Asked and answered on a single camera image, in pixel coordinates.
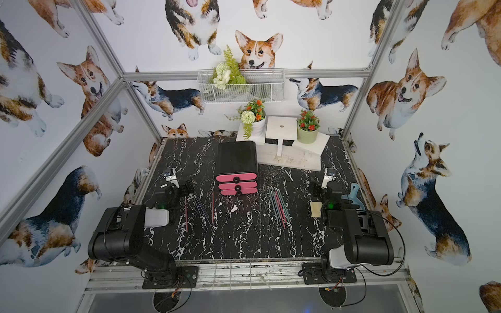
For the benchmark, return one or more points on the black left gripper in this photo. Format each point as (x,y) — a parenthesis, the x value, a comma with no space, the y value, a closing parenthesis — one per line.
(182,188)

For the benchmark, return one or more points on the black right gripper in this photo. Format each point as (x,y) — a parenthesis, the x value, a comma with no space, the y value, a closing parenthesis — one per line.
(317,192)

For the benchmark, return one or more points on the green pencil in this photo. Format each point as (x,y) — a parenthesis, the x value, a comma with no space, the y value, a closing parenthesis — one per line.
(283,205)
(274,205)

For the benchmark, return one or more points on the pink top drawer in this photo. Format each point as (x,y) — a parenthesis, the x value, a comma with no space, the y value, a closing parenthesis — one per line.
(237,177)

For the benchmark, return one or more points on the black drawer cabinet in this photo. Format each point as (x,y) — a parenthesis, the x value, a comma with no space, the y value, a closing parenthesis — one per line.
(236,158)

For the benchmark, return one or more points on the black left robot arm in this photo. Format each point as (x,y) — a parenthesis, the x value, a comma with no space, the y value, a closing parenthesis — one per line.
(119,236)

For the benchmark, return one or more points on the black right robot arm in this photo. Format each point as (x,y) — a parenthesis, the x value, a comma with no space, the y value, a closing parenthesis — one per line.
(365,237)

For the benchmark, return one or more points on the yellow sticky note pad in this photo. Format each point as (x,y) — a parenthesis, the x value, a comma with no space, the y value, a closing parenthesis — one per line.
(316,209)

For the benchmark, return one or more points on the teal plastic scoop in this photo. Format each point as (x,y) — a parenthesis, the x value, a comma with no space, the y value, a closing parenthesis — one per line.
(353,198)

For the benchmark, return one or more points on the dark blue pencil left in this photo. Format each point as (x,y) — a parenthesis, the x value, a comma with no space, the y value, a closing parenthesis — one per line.
(201,209)

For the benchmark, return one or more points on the red pencil far left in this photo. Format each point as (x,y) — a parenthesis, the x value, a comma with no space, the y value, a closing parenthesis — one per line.
(186,215)

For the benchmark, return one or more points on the red pencil right group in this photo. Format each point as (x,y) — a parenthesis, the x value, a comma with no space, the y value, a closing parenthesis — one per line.
(280,208)

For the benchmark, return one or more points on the white wooden stand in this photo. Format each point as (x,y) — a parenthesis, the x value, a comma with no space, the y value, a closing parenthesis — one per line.
(277,144)

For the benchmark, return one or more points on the green pot red flowers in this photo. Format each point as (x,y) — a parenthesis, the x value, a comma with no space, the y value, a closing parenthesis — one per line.
(307,127)

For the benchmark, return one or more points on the white pot orange flowers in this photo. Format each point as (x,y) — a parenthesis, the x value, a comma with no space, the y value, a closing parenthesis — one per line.
(253,118)

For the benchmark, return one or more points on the green fern with white flowers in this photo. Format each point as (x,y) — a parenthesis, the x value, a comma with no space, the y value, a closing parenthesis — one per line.
(227,72)

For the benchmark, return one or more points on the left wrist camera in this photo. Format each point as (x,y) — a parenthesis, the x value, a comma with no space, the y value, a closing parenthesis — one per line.
(171,179)

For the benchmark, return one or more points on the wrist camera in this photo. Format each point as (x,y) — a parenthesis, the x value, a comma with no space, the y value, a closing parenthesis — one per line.
(329,176)
(171,179)

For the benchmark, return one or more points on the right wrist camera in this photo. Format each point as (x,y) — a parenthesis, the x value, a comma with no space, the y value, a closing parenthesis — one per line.
(329,176)

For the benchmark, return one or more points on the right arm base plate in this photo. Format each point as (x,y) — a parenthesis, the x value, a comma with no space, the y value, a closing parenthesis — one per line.
(316,273)

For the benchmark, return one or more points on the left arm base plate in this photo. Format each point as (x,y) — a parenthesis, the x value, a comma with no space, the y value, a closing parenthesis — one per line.
(182,277)

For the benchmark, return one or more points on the white wire basket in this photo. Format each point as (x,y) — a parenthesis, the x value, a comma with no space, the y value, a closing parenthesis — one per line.
(266,85)

